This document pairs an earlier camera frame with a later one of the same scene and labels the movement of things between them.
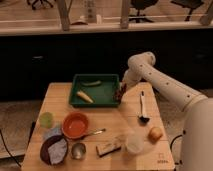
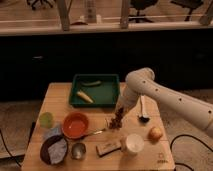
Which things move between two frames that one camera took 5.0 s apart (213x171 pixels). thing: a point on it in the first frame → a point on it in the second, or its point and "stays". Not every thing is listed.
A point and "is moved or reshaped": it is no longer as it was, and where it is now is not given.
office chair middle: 139,5 stays
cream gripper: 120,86 → 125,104
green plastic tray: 94,90 stays
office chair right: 188,4 stays
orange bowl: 75,125 stays
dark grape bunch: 119,94 is moved or reshaped
